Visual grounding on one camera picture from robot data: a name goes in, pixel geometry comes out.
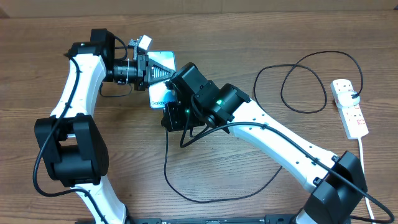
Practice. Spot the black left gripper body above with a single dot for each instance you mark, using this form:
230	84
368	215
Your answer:
142	72

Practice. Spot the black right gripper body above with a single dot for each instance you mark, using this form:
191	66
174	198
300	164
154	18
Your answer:
184	117

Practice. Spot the blue Galaxy smartphone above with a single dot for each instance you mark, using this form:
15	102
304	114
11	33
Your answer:
159	94

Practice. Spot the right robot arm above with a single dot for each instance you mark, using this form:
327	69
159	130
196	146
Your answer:
336	184

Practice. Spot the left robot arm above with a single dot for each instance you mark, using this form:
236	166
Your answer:
70	144

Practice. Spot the white charger plug adapter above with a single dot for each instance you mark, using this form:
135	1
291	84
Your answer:
348	98

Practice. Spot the white power strip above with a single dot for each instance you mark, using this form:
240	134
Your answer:
352	116

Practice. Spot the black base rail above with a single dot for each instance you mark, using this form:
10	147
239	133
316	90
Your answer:
267	219

